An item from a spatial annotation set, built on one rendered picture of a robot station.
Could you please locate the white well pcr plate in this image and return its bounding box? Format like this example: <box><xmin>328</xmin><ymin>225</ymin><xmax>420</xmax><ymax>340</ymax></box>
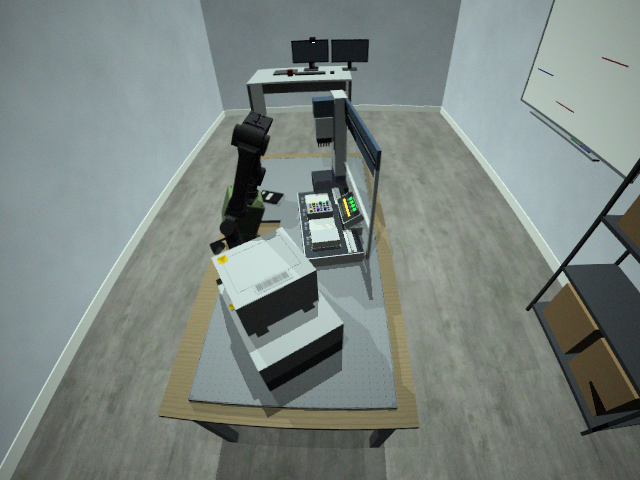
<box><xmin>305</xmin><ymin>193</ymin><xmax>329</xmax><ymax>203</ymax></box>

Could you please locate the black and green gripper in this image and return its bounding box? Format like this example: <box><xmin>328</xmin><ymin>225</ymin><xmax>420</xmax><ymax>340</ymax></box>
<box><xmin>233</xmin><ymin>231</ymin><xmax>246</xmax><ymax>245</ymax></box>

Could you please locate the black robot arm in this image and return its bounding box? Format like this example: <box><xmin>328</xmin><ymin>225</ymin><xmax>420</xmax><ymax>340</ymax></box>
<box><xmin>209</xmin><ymin>110</ymin><xmax>273</xmax><ymax>255</ymax></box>

